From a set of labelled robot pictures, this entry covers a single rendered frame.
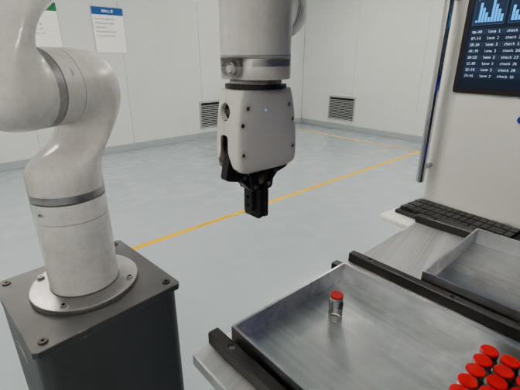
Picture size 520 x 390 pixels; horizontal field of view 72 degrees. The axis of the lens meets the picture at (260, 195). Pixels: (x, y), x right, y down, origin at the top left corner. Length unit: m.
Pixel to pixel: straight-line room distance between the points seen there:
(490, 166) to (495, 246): 0.39
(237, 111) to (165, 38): 5.44
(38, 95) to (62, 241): 0.24
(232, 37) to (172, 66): 5.45
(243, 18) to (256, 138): 0.13
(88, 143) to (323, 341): 0.49
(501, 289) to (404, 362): 0.29
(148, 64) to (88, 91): 5.06
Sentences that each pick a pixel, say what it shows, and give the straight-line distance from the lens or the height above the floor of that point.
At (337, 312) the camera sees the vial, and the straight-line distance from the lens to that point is 0.59.
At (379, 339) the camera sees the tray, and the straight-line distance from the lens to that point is 0.59.
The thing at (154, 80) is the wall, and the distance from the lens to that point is 5.74.
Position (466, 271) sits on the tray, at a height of 0.88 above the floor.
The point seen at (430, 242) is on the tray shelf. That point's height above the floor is 0.88.
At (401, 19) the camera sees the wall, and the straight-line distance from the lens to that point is 6.57.
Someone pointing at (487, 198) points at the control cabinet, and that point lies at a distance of 1.29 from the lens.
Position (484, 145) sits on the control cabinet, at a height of 1.02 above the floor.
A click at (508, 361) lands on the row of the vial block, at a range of 0.56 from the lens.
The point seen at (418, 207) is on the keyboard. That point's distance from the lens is 1.23.
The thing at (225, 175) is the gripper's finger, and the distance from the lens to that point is 0.44.
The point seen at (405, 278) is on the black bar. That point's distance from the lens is 0.71.
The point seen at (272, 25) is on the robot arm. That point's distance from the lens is 0.42.
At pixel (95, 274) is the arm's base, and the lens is 0.72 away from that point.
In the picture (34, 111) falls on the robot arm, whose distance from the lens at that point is 0.60.
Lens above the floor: 1.27
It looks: 21 degrees down
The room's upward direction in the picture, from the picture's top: straight up
